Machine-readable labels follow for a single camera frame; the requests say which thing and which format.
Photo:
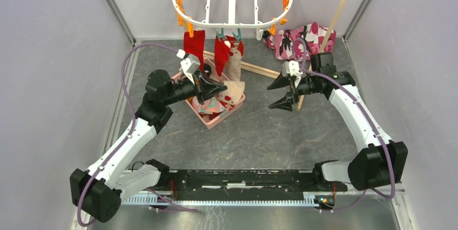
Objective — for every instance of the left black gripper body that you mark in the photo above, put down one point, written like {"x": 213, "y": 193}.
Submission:
{"x": 188, "y": 89}

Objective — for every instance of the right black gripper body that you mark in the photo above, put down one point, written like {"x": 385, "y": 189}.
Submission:
{"x": 307, "y": 85}

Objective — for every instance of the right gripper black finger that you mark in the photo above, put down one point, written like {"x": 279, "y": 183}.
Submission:
{"x": 280, "y": 81}
{"x": 285, "y": 103}

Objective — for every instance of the beige sock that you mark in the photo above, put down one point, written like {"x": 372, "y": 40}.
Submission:
{"x": 232, "y": 95}

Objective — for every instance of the red sock with white pompom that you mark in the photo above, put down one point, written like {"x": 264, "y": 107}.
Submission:
{"x": 221, "y": 54}

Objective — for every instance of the plain red sock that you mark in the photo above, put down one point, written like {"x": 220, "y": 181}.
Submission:
{"x": 195, "y": 45}

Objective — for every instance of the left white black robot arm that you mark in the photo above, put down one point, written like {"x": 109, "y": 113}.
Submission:
{"x": 100, "y": 190}

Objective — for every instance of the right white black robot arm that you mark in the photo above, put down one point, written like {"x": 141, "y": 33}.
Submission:
{"x": 380, "y": 160}

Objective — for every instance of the pink green patterned sock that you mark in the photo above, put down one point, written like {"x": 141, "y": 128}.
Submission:
{"x": 211, "y": 106}

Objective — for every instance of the black sock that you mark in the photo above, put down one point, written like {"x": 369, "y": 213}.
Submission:
{"x": 207, "y": 70}

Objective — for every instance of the pink perforated plastic basket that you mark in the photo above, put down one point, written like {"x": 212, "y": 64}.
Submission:
{"x": 212, "y": 120}

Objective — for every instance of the pink camouflage cloth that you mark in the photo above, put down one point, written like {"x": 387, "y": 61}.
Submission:
{"x": 300, "y": 43}

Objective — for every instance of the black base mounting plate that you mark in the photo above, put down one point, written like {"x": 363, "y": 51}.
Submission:
{"x": 243, "y": 185}

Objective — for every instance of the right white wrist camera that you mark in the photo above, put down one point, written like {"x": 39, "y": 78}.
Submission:
{"x": 291, "y": 70}

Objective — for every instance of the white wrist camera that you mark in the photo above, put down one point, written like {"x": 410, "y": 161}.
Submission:
{"x": 189, "y": 64}
{"x": 291, "y": 70}

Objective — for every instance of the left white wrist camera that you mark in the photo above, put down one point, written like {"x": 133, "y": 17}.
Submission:
{"x": 189, "y": 64}

